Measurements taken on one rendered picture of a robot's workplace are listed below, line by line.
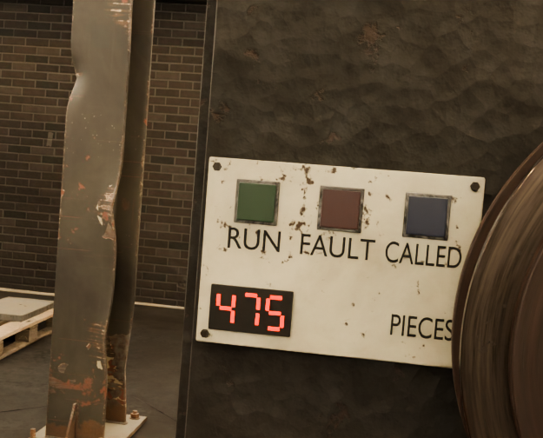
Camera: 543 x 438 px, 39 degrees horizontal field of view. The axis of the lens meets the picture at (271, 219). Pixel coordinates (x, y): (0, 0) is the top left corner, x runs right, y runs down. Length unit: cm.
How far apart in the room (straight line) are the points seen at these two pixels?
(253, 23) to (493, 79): 23
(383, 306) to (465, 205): 12
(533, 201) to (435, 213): 14
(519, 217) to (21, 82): 700
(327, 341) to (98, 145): 267
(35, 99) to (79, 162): 406
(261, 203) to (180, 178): 618
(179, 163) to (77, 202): 360
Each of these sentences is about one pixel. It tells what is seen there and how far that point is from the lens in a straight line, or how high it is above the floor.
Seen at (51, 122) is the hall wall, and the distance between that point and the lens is 732.
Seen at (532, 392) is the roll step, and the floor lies 108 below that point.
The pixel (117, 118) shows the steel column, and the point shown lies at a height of 142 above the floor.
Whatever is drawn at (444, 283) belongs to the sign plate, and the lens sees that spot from 74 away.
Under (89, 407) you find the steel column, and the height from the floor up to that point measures 19.
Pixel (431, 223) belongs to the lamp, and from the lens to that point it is 72.
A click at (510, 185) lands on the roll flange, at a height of 123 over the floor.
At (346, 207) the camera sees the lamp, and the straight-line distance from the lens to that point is 72.
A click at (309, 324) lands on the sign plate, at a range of 74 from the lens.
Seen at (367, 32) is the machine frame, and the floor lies 137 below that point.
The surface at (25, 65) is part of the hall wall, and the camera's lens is 748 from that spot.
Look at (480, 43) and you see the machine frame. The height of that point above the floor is 136.
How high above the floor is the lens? 122
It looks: 3 degrees down
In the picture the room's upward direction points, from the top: 5 degrees clockwise
